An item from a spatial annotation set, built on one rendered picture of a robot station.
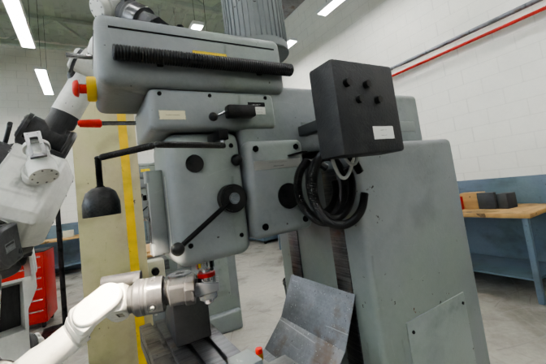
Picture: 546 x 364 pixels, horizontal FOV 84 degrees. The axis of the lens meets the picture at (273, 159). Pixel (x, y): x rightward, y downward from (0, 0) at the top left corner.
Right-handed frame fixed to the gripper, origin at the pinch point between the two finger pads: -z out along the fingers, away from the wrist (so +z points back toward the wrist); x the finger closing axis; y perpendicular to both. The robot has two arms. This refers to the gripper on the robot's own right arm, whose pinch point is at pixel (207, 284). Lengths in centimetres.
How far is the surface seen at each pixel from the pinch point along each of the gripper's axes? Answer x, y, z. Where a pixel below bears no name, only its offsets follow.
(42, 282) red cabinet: 394, 66, 223
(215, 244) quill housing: -9.5, -11.7, -3.1
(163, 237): -5.2, -14.6, 9.2
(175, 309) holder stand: 26.3, 13.5, 11.8
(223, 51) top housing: -10, -60, -10
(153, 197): -5.7, -24.8, 10.8
